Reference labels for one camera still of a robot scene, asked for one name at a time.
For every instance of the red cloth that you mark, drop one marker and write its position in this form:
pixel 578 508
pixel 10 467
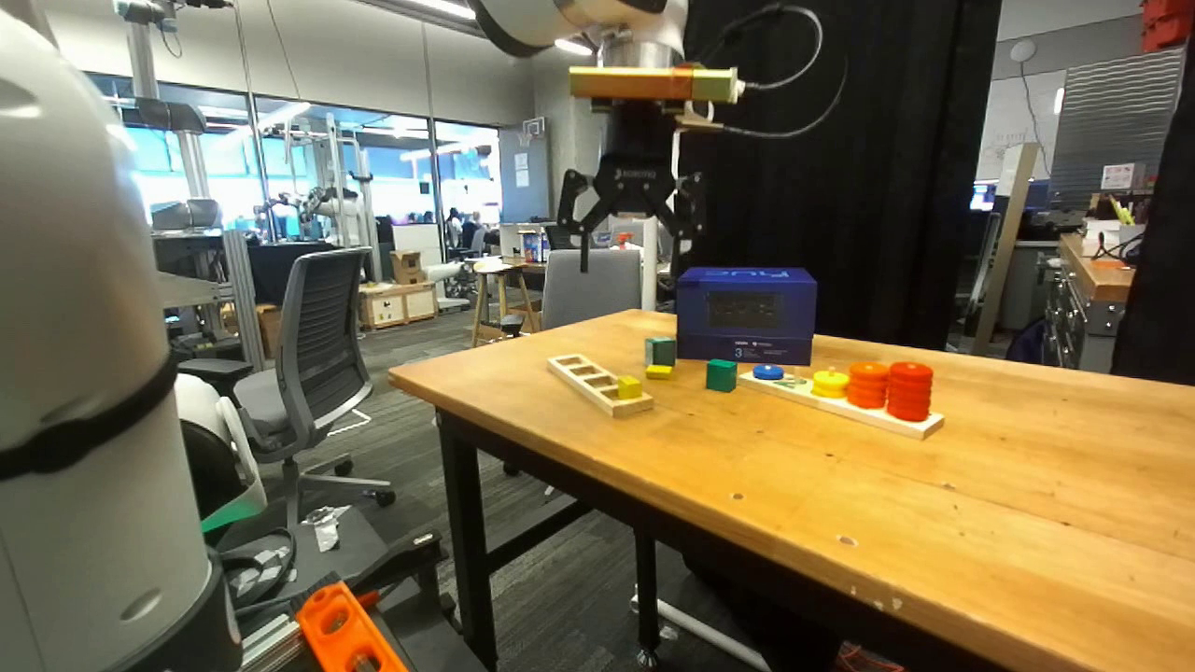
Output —
pixel 1168 22

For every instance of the flat yellow block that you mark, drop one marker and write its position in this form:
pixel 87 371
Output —
pixel 659 371

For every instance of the white wooden compartment tray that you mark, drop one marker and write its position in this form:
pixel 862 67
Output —
pixel 599 383

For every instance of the grey upholstered chair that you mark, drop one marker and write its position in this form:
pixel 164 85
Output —
pixel 593 292

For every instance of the blue plastic box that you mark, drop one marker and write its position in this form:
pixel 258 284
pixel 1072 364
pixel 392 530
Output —
pixel 747 314

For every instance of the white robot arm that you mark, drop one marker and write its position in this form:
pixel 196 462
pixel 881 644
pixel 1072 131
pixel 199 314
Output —
pixel 87 376

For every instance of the wooden workbench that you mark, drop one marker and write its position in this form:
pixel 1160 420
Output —
pixel 1094 282

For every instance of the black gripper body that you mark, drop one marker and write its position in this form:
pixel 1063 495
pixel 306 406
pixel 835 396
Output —
pixel 635 156

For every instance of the green cube block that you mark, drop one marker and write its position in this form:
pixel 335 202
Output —
pixel 723 376

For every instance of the dark green block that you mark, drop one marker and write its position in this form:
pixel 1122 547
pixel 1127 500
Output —
pixel 664 350

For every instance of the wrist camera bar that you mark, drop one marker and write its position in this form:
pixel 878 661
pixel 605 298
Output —
pixel 655 85

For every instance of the leaning wooden plank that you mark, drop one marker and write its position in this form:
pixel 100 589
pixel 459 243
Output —
pixel 1006 248

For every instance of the orange plastic tool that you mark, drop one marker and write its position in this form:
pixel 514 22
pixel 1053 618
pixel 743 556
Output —
pixel 342 634

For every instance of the wide black curtain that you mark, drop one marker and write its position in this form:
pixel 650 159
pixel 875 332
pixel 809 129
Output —
pixel 873 190

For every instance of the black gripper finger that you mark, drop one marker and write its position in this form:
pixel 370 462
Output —
pixel 675 211
pixel 578 207

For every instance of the low wooden cabinet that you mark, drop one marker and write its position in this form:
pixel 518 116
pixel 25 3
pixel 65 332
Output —
pixel 397 303

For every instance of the grey mesh office chair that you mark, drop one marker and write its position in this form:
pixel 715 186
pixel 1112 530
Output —
pixel 320 342

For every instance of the black metal table frame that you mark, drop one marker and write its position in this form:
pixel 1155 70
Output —
pixel 457 525

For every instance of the narrow black curtain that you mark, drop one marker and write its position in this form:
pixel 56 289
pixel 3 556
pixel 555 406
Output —
pixel 1160 227

